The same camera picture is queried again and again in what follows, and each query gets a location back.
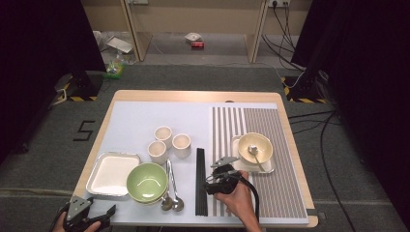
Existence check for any white square tray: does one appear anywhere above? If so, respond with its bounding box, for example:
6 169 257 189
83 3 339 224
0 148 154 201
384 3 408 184
85 152 142 197
230 134 276 175

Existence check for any person's left hand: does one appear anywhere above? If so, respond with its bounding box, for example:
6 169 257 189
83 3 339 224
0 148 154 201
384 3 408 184
51 211 102 232

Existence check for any row of black chopsticks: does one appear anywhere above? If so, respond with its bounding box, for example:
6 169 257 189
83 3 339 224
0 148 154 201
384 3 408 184
193 147 209 218

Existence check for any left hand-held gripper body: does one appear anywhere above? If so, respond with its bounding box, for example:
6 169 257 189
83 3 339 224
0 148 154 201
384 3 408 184
61 195 101 232

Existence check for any white packet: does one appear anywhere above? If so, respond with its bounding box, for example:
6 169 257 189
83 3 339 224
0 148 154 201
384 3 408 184
185 32 203 44

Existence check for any black wall cable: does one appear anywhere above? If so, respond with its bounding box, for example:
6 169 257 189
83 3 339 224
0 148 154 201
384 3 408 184
261 1 306 72

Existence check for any green packet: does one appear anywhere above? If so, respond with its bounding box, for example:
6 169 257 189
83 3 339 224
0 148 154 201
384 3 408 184
103 61 126 79

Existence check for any striped grey placemat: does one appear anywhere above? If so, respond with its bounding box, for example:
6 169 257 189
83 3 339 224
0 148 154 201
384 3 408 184
209 105 308 220

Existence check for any white cup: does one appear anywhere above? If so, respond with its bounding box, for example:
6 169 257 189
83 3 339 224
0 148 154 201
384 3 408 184
147 140 168 165
154 125 173 149
171 132 192 160

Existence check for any green bowl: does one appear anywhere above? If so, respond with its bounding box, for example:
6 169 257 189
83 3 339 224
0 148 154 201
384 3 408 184
126 161 169 203

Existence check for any white flat box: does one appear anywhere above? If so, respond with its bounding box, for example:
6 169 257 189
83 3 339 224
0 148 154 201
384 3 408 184
105 36 134 54

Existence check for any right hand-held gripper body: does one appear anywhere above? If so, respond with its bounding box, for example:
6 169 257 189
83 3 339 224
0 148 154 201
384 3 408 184
211 157 242 195

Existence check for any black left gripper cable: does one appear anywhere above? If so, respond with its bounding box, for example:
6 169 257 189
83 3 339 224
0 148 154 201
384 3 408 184
49 202 70 232

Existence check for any black stand base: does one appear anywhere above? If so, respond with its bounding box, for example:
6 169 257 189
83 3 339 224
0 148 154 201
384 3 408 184
281 69 327 104
54 71 104 102

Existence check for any long black floor cable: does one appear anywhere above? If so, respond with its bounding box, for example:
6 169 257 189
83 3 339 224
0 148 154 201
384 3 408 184
319 110 357 232

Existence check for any black curtain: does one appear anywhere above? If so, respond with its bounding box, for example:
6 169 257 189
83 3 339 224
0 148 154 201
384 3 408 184
0 0 107 162
291 0 410 223

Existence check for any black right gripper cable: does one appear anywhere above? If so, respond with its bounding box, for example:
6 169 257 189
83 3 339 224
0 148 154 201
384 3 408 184
237 174 261 223

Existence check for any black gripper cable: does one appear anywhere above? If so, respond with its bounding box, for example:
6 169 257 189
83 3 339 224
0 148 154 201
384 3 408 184
237 174 261 223
49 202 70 232

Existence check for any white table sheet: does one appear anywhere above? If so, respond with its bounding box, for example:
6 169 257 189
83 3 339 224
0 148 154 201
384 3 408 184
84 101 310 226

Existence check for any person's right hand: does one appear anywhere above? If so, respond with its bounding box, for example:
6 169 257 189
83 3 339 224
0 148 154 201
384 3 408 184
214 170 257 222

